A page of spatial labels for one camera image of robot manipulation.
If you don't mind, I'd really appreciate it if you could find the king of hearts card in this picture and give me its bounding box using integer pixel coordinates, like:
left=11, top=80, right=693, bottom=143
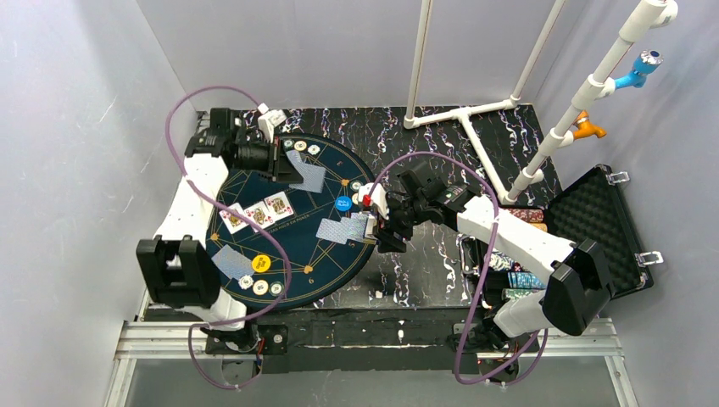
left=264, top=192, right=295, bottom=222

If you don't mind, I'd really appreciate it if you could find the purple cable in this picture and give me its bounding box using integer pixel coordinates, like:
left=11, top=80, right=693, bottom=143
left=371, top=151, right=549, bottom=385
left=164, top=86, right=293, bottom=391

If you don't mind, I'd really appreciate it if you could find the blue backed card mat bottom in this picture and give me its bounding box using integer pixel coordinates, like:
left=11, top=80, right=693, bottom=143
left=212, top=246, right=254, bottom=281

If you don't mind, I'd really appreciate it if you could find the blue dealer button disc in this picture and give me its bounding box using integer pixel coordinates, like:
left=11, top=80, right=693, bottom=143
left=334, top=196, right=354, bottom=212

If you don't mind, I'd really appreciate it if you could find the yellow chip stack in case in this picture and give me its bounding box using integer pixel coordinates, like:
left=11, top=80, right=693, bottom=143
left=531, top=223, right=548, bottom=232

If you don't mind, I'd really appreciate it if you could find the yellow dealer button disc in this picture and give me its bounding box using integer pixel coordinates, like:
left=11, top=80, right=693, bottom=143
left=251, top=254, right=272, bottom=273

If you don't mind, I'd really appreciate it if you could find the round dark blue poker mat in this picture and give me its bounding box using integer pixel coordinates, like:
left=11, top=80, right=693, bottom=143
left=206, top=132, right=376, bottom=309

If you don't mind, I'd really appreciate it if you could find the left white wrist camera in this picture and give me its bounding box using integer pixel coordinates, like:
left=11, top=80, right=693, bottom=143
left=258, top=109, right=287, bottom=142

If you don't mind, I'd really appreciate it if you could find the red chip stack in case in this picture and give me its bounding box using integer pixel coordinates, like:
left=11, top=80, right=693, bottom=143
left=507, top=208, right=544, bottom=223

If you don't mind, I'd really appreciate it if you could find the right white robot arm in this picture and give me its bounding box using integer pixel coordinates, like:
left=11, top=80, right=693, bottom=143
left=358, top=163, right=615, bottom=341

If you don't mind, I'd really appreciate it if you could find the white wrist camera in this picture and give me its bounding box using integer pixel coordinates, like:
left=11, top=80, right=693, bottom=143
left=358, top=183, right=390, bottom=220
left=258, top=109, right=287, bottom=142

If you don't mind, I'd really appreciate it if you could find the white chip mat bottom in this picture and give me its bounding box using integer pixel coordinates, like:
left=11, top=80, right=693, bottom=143
left=237, top=275, right=254, bottom=290

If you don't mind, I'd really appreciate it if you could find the blue chip stack in case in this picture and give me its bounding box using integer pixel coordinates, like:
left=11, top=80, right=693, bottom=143
left=507, top=272, right=546, bottom=290

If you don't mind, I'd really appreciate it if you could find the white chip stack in case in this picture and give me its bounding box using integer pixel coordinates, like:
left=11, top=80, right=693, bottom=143
left=489, top=252, right=515, bottom=272

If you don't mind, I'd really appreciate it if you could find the playing card deck box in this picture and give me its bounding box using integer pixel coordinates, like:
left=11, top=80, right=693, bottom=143
left=364, top=213, right=382, bottom=243

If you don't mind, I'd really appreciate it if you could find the green chip mat bottom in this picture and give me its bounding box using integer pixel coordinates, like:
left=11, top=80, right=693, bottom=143
left=268, top=282, right=284, bottom=297

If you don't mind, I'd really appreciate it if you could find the blue backed card mat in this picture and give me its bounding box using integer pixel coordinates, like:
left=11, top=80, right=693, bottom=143
left=285, top=149, right=308, bottom=172
left=212, top=246, right=254, bottom=281

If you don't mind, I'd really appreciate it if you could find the face down community card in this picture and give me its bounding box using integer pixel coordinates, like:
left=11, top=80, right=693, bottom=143
left=290, top=163, right=326, bottom=193

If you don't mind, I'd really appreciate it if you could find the queen of hearts card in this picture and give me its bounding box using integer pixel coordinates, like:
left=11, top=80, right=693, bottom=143
left=244, top=201, right=275, bottom=229

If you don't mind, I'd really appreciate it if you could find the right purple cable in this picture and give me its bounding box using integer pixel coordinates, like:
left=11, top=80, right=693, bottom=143
left=371, top=151, right=549, bottom=385

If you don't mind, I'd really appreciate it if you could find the white pvc pipe frame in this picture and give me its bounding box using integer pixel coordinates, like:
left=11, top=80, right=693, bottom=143
left=403, top=0, right=679, bottom=204

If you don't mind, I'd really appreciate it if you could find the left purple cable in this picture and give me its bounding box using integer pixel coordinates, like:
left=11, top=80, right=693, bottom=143
left=164, top=86, right=293, bottom=391

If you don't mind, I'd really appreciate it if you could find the aluminium rail frame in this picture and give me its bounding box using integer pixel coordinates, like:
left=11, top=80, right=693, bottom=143
left=103, top=111, right=642, bottom=407

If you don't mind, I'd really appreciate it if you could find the yellow chip mat bottom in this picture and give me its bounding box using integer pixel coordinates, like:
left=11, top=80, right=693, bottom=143
left=252, top=280, right=269, bottom=296

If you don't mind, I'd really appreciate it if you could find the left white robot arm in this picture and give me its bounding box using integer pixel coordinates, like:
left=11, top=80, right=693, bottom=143
left=136, top=104, right=304, bottom=332

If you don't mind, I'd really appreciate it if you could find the jack of hearts card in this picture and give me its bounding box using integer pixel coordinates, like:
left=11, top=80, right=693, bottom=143
left=220, top=203, right=247, bottom=235

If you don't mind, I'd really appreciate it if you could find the blue backed card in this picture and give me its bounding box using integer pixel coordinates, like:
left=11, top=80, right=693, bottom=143
left=315, top=219, right=349, bottom=245

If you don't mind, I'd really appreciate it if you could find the blue backed card mat top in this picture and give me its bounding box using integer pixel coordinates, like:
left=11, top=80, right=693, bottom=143
left=285, top=149, right=308, bottom=172

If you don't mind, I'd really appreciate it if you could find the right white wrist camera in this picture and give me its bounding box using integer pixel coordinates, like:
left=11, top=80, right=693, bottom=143
left=358, top=183, right=390, bottom=220

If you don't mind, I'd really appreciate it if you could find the black poker chip case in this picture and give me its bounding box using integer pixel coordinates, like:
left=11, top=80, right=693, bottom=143
left=482, top=164, right=663, bottom=309

